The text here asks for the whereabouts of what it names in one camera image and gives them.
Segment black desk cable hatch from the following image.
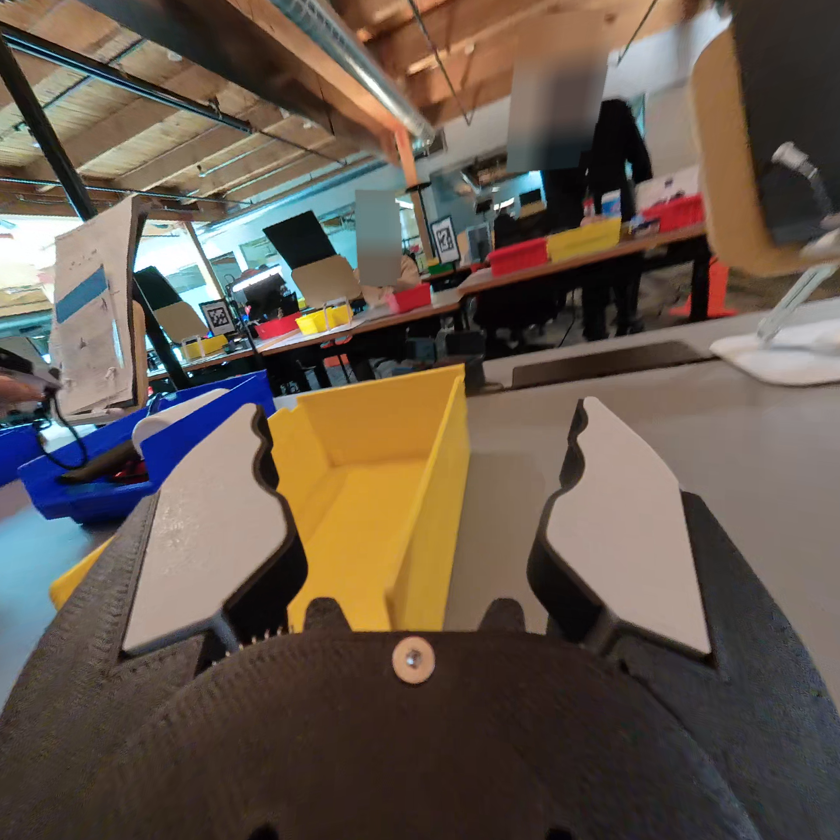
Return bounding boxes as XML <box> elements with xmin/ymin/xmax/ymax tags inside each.
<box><xmin>512</xmin><ymin>340</ymin><xmax>713</xmax><ymax>389</ymax></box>

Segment blue plastic bin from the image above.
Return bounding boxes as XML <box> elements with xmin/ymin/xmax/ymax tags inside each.
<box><xmin>0</xmin><ymin>420</ymin><xmax>42</xmax><ymax>488</ymax></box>
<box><xmin>18</xmin><ymin>369</ymin><xmax>277</xmax><ymax>526</ymax></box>

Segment orange traffic cone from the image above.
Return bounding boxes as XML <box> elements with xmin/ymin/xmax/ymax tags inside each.
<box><xmin>669</xmin><ymin>256</ymin><xmax>739</xmax><ymax>322</ymax></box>

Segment black slanted pole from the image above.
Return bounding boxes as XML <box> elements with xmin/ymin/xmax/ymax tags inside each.
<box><xmin>0</xmin><ymin>33</ymin><xmax>193</xmax><ymax>389</ymax></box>

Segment paper covered board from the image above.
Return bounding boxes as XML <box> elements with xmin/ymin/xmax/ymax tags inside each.
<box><xmin>49</xmin><ymin>196</ymin><xmax>151</xmax><ymax>424</ymax></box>

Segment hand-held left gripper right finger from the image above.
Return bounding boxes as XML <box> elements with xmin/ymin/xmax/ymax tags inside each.
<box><xmin>527</xmin><ymin>395</ymin><xmax>714</xmax><ymax>658</ymax></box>

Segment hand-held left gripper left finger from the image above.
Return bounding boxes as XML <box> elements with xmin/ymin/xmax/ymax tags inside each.
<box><xmin>120</xmin><ymin>402</ymin><xmax>309</xmax><ymax>658</ymax></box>

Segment small marker board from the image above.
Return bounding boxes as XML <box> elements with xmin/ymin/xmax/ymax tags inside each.
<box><xmin>199</xmin><ymin>300</ymin><xmax>238</xmax><ymax>337</ymax></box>
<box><xmin>428</xmin><ymin>215</ymin><xmax>458</xmax><ymax>265</ymax></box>

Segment white rounded object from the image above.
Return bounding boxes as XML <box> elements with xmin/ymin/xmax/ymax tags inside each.
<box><xmin>131</xmin><ymin>389</ymin><xmax>231</xmax><ymax>454</ymax></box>

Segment large yellow plastic bin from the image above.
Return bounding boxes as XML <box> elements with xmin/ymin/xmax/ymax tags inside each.
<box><xmin>49</xmin><ymin>363</ymin><xmax>472</xmax><ymax>634</ymax></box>

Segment silver ceiling duct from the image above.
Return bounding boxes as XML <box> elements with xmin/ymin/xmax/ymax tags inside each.
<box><xmin>276</xmin><ymin>0</ymin><xmax>437</xmax><ymax>142</ymax></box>

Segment black and wood panel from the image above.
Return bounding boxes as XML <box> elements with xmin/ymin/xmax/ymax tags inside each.
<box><xmin>133</xmin><ymin>266</ymin><xmax>210</xmax><ymax>342</ymax></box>
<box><xmin>262</xmin><ymin>210</ymin><xmax>363</xmax><ymax>309</ymax></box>

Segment long work table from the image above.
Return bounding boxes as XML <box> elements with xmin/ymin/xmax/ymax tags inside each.
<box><xmin>459</xmin><ymin>223</ymin><xmax>710</xmax><ymax>296</ymax></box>
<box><xmin>147</xmin><ymin>298</ymin><xmax>467</xmax><ymax>368</ymax></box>

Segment black desk lamp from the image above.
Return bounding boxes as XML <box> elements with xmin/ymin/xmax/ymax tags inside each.
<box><xmin>226</xmin><ymin>269</ymin><xmax>293</xmax><ymax>322</ymax></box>

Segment white metal stand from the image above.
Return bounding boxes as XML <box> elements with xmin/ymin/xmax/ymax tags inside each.
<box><xmin>710</xmin><ymin>141</ymin><xmax>840</xmax><ymax>388</ymax></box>

